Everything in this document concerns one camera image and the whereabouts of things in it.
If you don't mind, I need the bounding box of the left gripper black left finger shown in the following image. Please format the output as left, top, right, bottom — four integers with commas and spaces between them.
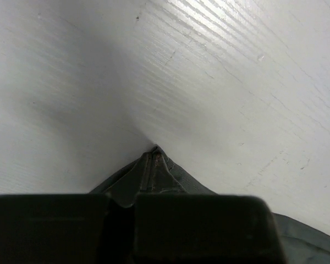
100, 152, 152, 208

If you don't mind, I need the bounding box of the dark grey t shirt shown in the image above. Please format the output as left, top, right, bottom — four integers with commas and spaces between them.
91, 146, 330, 263

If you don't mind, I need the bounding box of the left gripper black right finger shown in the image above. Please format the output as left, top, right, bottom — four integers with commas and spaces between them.
151, 152, 186, 194

